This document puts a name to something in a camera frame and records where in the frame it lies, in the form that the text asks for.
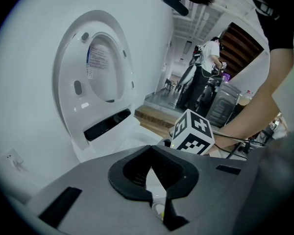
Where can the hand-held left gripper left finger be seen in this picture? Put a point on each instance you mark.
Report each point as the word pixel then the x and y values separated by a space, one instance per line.
pixel 93 199

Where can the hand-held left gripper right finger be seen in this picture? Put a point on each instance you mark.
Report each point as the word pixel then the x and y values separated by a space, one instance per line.
pixel 205 187

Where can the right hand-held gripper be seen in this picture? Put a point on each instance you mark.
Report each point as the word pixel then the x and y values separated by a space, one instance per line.
pixel 193 136

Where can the white toilet with labelled lid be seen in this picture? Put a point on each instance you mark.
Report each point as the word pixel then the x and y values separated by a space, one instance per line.
pixel 71 82

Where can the person's right forearm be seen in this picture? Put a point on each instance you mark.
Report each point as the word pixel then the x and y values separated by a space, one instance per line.
pixel 247 116

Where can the wooden step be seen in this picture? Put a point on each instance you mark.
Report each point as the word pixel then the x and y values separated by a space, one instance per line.
pixel 156 117

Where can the purple container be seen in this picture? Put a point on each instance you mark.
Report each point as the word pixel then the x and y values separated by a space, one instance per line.
pixel 226 77

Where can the dark wooden staircase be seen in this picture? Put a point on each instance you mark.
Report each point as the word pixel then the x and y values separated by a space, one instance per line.
pixel 242 50

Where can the person's black shirt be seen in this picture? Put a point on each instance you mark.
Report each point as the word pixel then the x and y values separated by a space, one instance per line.
pixel 276 28

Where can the white wall socket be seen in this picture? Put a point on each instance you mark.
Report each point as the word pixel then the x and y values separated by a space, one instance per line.
pixel 13 158

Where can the black head camera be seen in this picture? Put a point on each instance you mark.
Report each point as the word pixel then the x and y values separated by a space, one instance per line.
pixel 176 2

